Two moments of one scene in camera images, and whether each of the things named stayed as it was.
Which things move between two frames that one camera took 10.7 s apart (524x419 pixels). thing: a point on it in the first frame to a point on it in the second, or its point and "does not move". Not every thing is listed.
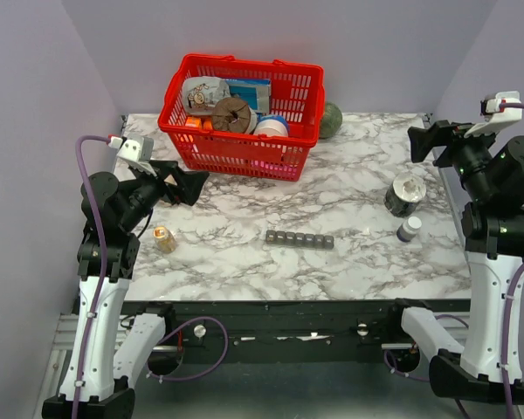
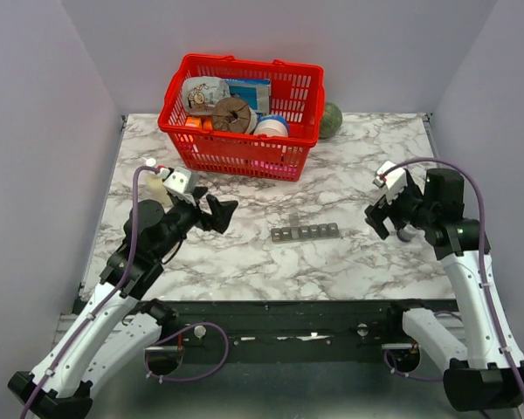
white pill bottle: (408, 230) does not move
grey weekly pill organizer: (311, 240) to (296, 232)
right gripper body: (465, 150) to (410, 204)
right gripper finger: (422, 141) to (375, 217)
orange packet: (196, 122) does not move
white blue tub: (272, 125) does not move
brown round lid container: (233, 114) does not move
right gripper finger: (443, 133) to (386, 209)
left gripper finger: (189, 184) to (221, 212)
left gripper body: (145, 191) to (193, 216)
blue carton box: (256, 92) does not move
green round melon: (331, 120) does not move
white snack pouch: (201, 93) does not move
